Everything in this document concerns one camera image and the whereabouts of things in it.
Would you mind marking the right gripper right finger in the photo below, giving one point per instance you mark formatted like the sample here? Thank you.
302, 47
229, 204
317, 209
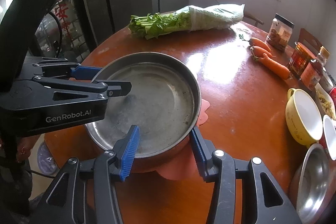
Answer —
263, 199

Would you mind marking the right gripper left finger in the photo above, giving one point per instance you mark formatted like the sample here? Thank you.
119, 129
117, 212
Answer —
65, 200

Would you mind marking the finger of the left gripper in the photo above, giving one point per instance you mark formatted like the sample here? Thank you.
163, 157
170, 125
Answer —
59, 68
60, 89

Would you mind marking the large steel bowl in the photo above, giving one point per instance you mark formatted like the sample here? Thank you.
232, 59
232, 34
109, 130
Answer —
309, 185

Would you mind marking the steel pan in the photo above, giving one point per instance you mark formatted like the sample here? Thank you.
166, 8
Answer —
164, 102

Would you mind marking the pink bear plastic plate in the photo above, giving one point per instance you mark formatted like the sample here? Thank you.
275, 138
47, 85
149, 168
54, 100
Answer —
177, 163

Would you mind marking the red instant noodle bowl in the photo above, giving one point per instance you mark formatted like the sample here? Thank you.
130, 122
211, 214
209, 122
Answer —
328, 140

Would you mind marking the yellow enamel bowl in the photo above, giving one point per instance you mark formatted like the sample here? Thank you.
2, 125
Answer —
303, 117

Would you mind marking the bagged celery bunch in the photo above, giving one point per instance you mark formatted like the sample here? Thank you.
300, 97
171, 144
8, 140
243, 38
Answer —
188, 18

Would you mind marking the white dish with noodles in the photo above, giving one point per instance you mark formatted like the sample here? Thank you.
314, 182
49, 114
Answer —
324, 102

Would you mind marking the red tissue box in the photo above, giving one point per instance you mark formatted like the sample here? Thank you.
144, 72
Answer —
332, 94

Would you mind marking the carrot nearest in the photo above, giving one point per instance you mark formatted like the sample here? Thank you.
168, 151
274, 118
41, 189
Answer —
275, 67

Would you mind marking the carrot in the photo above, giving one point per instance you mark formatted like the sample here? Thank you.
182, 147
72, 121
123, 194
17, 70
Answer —
260, 52
275, 67
256, 42

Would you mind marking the brown sauce bottle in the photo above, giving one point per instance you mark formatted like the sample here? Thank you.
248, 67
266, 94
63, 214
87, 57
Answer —
314, 69

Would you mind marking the carrot farthest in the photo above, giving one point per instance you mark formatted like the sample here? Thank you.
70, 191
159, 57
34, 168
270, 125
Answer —
256, 42

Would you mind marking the carrot middle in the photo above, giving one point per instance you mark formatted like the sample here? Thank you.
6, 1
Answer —
260, 52

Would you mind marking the wooden chair far side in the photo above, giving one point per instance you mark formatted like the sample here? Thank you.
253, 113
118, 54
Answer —
255, 19

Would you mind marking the red chili sauce jar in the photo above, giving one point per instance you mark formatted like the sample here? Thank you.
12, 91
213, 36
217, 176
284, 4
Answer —
299, 59

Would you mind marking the clear pickle jar black lid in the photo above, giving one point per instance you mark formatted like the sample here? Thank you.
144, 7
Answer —
280, 32

